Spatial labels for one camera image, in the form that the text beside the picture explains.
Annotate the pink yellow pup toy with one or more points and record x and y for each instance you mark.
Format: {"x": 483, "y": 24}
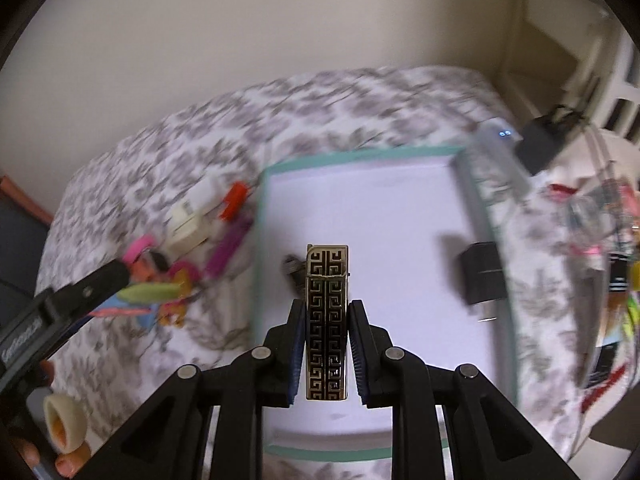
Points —
{"x": 182, "y": 285}

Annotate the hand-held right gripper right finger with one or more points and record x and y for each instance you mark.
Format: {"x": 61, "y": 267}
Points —
{"x": 357, "y": 355}

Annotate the clear plastic bag of toys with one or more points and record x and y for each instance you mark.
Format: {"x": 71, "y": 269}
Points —
{"x": 595, "y": 260}

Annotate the teal rimmed white box tray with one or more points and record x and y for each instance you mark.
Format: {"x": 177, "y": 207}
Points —
{"x": 375, "y": 200}

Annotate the reddish brown wooden edge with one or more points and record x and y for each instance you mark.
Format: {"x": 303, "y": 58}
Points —
{"x": 25, "y": 195}

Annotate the person's left hand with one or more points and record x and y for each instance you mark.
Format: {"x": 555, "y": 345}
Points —
{"x": 70, "y": 462}

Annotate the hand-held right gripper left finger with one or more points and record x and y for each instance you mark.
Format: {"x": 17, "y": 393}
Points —
{"x": 298, "y": 350}

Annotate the pink round pup toy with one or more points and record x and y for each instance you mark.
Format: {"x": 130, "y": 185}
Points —
{"x": 152, "y": 267}

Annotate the purple translucent usb stick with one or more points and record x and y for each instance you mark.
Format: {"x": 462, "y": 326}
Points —
{"x": 229, "y": 247}

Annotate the black power adapter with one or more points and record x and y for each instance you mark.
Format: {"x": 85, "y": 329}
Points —
{"x": 540, "y": 145}

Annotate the cream plastic storage basket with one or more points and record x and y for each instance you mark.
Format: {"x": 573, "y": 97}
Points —
{"x": 617, "y": 90}

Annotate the gold black patterned lighter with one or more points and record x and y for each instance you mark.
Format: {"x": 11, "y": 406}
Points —
{"x": 327, "y": 310}

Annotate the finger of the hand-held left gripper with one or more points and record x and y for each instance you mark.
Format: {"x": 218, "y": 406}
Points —
{"x": 97, "y": 285}

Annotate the red small usb stick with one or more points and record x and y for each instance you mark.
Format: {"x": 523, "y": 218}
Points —
{"x": 235, "y": 201}

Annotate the colourful toy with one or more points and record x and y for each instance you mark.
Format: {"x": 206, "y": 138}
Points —
{"x": 120, "y": 312}

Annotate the white power bank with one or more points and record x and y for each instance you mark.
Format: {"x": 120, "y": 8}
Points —
{"x": 495, "y": 137}

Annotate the green oval toy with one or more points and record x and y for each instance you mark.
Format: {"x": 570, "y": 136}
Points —
{"x": 150, "y": 292}

